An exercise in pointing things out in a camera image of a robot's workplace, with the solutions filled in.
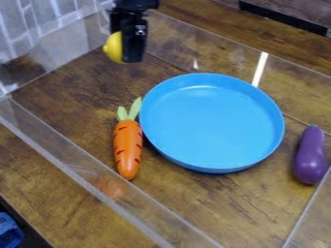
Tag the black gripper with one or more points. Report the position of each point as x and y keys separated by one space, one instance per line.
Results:
x=133 y=26

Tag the yellow toy lemon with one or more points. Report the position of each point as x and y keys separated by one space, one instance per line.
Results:
x=113 y=47

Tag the blue round plastic tray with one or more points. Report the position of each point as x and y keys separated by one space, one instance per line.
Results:
x=213 y=123

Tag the orange toy carrot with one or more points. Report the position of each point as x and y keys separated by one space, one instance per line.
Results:
x=129 y=141

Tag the purple toy eggplant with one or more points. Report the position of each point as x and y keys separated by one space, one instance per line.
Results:
x=310 y=165

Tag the blue object at corner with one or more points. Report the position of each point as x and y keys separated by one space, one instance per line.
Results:
x=11 y=234

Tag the clear acrylic barrier wall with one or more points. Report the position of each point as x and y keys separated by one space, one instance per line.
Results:
x=61 y=91

